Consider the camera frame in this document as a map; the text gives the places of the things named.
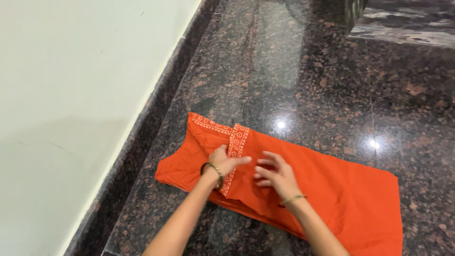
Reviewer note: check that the dark green gold bangle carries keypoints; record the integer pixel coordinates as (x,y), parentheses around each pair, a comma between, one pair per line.
(217,171)

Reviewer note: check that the orange garment with white print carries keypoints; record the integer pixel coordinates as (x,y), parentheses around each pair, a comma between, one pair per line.
(337,192)

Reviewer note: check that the person's left hand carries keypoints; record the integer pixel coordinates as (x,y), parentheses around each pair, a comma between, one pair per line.
(223,161)

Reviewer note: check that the dark striped post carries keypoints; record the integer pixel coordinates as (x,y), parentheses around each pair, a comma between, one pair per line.
(355,12)

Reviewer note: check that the person's right hand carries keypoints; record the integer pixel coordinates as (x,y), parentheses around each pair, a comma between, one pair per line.
(280,177)

